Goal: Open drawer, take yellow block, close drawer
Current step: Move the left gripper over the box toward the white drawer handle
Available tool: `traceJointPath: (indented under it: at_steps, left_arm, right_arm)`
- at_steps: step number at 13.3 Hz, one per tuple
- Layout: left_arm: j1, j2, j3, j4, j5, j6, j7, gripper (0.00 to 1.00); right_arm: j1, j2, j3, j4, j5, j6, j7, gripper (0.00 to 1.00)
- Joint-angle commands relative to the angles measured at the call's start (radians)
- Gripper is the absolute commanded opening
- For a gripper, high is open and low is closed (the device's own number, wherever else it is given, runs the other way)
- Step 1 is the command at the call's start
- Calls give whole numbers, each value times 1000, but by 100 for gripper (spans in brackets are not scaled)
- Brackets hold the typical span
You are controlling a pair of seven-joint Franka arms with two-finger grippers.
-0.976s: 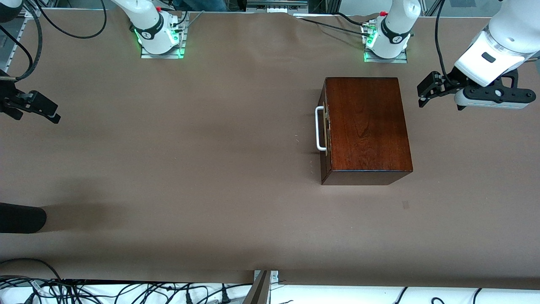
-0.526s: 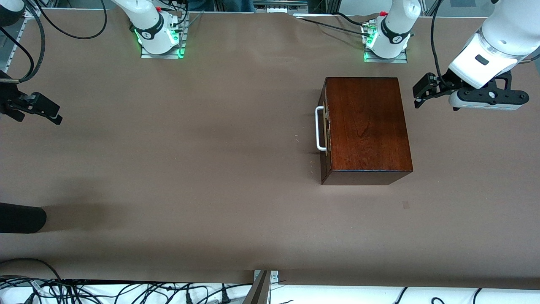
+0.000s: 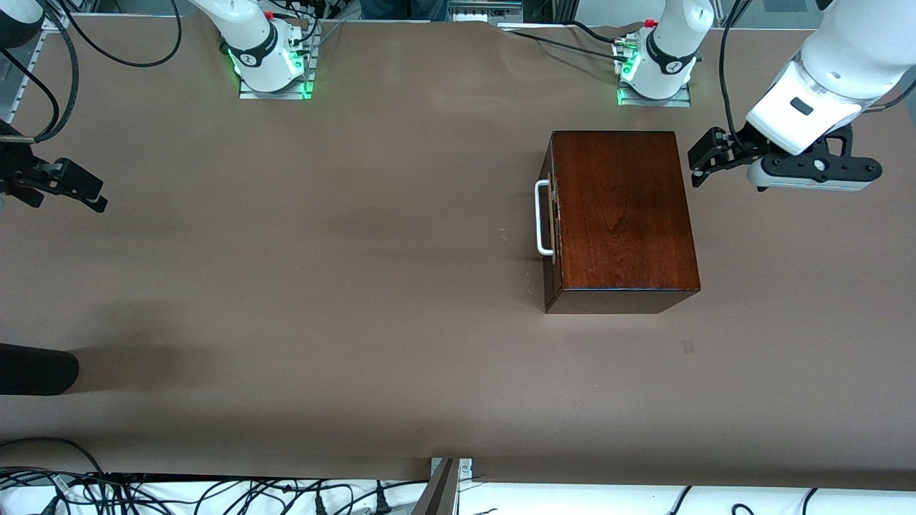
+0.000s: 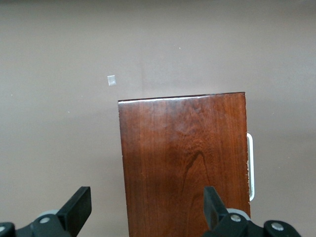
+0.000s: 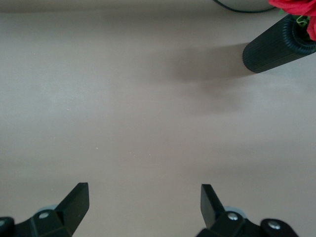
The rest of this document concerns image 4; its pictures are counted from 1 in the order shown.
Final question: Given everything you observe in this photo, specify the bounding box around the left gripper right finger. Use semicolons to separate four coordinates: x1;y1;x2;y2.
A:
202;186;302;237

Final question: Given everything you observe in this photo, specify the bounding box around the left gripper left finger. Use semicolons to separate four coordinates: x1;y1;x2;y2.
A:
0;186;93;237

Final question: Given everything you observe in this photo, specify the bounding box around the dark brown wooden drawer cabinet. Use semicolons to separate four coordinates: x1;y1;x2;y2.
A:
118;91;251;237

